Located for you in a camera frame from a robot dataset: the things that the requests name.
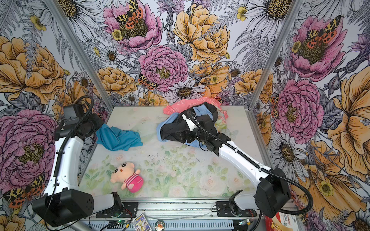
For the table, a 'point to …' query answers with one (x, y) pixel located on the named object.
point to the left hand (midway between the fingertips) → (101, 125)
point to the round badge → (159, 225)
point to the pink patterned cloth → (180, 106)
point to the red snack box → (281, 222)
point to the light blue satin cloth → (200, 109)
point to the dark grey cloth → (176, 128)
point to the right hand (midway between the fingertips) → (183, 133)
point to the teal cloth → (117, 139)
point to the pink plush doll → (125, 173)
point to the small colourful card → (140, 224)
